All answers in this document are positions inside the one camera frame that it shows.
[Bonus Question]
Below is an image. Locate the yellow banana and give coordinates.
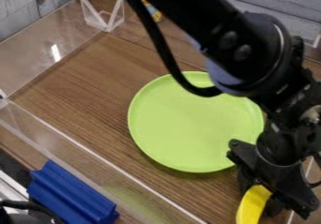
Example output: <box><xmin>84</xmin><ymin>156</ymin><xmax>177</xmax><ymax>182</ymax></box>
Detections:
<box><xmin>235</xmin><ymin>185</ymin><xmax>271</xmax><ymax>224</ymax></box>

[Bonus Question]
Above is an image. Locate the clear acrylic corner bracket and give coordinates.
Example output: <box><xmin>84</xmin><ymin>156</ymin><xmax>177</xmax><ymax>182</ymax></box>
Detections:
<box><xmin>80</xmin><ymin>0</ymin><xmax>126</xmax><ymax>33</ymax></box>

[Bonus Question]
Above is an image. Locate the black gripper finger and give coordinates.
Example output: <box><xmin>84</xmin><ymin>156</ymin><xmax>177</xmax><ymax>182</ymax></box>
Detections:
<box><xmin>263</xmin><ymin>196</ymin><xmax>288</xmax><ymax>217</ymax></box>
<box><xmin>237</xmin><ymin>168</ymin><xmax>253</xmax><ymax>195</ymax></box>

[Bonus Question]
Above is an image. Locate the black cable bottom left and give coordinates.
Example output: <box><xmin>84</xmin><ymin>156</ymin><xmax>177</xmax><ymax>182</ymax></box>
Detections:
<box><xmin>0</xmin><ymin>200</ymin><xmax>64</xmax><ymax>224</ymax></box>

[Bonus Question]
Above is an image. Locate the yellow labelled tin can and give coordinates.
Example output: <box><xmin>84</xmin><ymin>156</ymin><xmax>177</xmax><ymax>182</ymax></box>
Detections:
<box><xmin>142</xmin><ymin>0</ymin><xmax>163</xmax><ymax>22</ymax></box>

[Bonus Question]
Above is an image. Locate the green plate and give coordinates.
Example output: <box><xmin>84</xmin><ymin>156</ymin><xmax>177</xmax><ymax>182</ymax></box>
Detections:
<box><xmin>128</xmin><ymin>75</ymin><xmax>265</xmax><ymax>173</ymax></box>

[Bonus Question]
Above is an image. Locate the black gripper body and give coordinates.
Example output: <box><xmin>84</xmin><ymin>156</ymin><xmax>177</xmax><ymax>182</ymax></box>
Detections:
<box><xmin>227</xmin><ymin>140</ymin><xmax>320</xmax><ymax>219</ymax></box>

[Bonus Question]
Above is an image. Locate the blue plastic block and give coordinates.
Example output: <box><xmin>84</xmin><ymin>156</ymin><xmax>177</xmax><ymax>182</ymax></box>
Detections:
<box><xmin>28</xmin><ymin>160</ymin><xmax>119</xmax><ymax>224</ymax></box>

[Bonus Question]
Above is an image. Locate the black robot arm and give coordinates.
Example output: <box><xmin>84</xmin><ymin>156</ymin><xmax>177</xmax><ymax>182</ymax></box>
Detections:
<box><xmin>127</xmin><ymin>0</ymin><xmax>321</xmax><ymax>217</ymax></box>

